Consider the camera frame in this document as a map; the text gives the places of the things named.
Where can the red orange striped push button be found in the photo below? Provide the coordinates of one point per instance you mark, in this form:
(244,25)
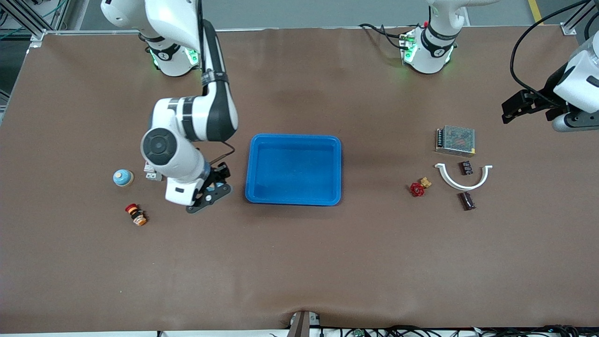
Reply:
(135,214)

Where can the dark brown small block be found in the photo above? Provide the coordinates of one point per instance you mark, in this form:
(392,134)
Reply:
(467,201)

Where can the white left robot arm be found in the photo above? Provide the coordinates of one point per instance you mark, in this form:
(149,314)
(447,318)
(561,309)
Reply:
(433,51)

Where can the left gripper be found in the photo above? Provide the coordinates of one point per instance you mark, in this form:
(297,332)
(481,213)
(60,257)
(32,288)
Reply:
(546,96)

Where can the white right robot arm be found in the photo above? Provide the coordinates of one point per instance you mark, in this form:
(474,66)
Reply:
(187,159)

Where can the light blue call bell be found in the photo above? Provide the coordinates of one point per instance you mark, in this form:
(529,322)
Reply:
(122,178)

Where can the brass valve red handwheel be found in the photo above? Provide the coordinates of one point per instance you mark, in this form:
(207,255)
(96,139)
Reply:
(417,189)

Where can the aluminium frame profile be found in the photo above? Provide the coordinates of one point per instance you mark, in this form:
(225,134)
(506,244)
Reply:
(582,14)
(28,21)

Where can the metal clamp bracket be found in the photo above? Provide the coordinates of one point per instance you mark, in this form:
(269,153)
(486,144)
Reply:
(302,325)

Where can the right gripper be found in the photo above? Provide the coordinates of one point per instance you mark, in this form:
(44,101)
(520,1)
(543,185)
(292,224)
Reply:
(220,171)

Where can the white circuit breaker red switches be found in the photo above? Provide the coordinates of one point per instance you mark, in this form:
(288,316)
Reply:
(149,175)

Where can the metal mesh power supply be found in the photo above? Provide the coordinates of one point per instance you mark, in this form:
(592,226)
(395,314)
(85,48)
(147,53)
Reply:
(456,139)

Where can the white curved plastic clip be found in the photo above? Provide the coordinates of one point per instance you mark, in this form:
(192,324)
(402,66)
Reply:
(461,186)

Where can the blue plastic tray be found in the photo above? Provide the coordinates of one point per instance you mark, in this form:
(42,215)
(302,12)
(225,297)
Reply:
(299,164)

